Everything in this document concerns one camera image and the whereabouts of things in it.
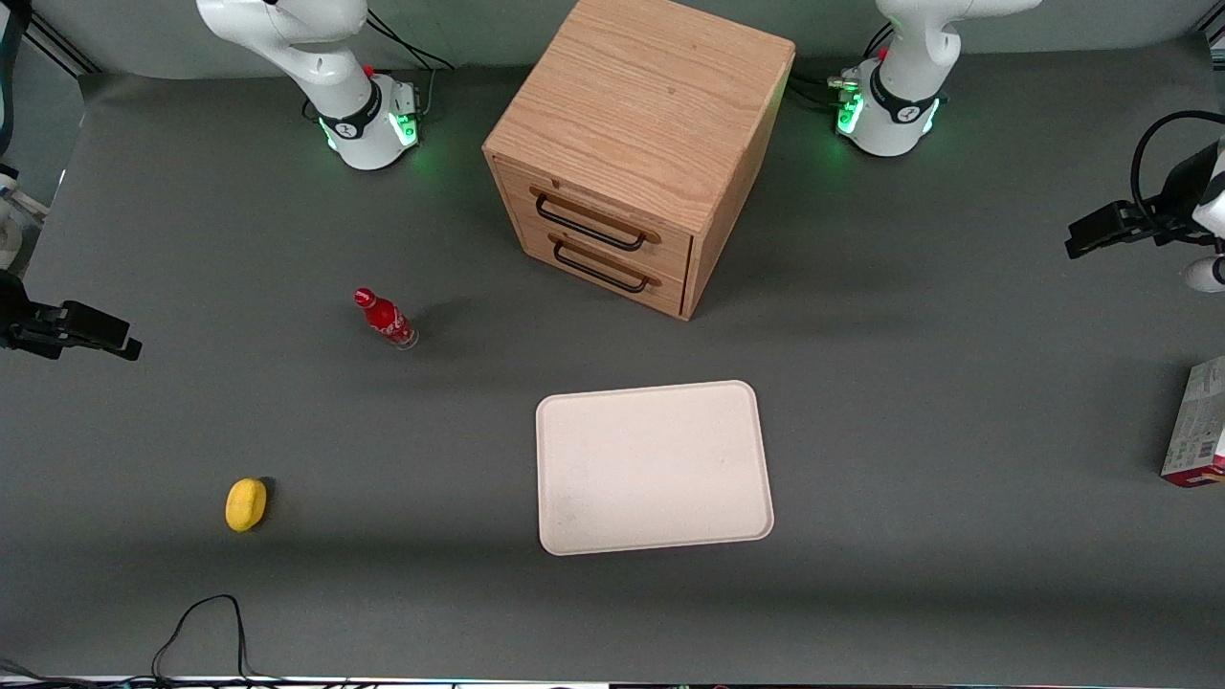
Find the oak wooden drawer cabinet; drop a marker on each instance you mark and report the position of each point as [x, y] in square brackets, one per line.
[651, 105]

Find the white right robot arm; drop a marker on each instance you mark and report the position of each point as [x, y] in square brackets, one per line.
[330, 67]

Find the red tartan cookie box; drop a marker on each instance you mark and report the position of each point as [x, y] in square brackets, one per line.
[1198, 431]

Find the dark grey table mat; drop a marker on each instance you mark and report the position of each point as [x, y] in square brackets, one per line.
[909, 383]

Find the red cola bottle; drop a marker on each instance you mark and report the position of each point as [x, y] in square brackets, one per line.
[387, 319]

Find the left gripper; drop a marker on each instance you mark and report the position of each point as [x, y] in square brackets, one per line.
[1179, 196]

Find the cream plastic tray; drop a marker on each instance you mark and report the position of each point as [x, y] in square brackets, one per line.
[651, 469]

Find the wooden drawer front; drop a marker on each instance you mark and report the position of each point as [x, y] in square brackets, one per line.
[603, 220]
[603, 271]

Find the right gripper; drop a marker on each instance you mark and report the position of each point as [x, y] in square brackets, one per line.
[13, 308]

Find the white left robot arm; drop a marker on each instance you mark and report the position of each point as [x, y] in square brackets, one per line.
[900, 91]

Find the yellow lemon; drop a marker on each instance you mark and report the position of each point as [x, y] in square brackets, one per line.
[246, 504]

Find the black frame rail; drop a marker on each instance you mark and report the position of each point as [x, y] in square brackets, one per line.
[62, 46]

